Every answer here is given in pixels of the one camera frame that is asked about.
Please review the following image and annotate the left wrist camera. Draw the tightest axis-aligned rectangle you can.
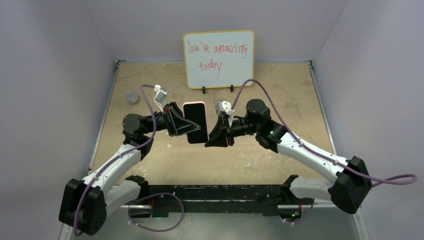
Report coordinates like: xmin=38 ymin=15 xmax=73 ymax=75
xmin=153 ymin=84 xmax=170 ymax=112

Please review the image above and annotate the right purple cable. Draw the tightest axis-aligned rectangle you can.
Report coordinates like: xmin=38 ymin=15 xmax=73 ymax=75
xmin=230 ymin=79 xmax=419 ymax=226

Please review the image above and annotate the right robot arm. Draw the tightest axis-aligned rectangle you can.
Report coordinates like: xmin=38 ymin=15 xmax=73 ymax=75
xmin=204 ymin=99 xmax=372 ymax=214

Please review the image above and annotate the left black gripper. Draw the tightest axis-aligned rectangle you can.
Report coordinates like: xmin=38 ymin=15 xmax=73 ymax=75
xmin=142 ymin=102 xmax=201 ymax=137

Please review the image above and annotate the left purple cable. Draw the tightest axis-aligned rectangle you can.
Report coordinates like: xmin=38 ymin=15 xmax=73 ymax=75
xmin=72 ymin=84 xmax=185 ymax=237

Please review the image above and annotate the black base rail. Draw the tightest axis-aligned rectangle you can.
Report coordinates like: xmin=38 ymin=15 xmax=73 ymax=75
xmin=128 ymin=184 xmax=313 ymax=218

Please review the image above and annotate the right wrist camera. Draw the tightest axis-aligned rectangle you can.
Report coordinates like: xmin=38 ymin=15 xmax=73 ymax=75
xmin=215 ymin=100 xmax=235 ymax=127

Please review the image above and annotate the aluminium frame rail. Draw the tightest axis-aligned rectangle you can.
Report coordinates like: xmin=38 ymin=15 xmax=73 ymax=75
xmin=58 ymin=184 xmax=370 ymax=240

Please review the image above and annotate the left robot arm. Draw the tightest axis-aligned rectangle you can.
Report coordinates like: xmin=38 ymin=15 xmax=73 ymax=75
xmin=58 ymin=102 xmax=201 ymax=236

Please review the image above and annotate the black whiteboard stand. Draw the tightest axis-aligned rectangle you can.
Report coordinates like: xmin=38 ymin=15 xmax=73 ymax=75
xmin=201 ymin=84 xmax=235 ymax=95

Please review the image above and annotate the phone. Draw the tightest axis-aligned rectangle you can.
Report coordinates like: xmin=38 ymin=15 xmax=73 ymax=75
xmin=182 ymin=101 xmax=209 ymax=144

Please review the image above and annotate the purple cable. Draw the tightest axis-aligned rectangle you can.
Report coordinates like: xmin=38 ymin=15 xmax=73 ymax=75
xmin=230 ymin=79 xmax=419 ymax=226
xmin=72 ymin=84 xmax=185 ymax=237

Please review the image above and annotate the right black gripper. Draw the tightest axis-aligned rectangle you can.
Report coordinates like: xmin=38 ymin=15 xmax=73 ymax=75
xmin=204 ymin=116 xmax=260 ymax=149

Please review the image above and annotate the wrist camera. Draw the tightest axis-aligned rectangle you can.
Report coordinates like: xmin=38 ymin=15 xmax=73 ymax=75
xmin=153 ymin=84 xmax=170 ymax=112
xmin=215 ymin=100 xmax=235 ymax=127

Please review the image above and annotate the white board with yellow frame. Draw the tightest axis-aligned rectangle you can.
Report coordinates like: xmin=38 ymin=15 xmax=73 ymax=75
xmin=182 ymin=29 xmax=256 ymax=90

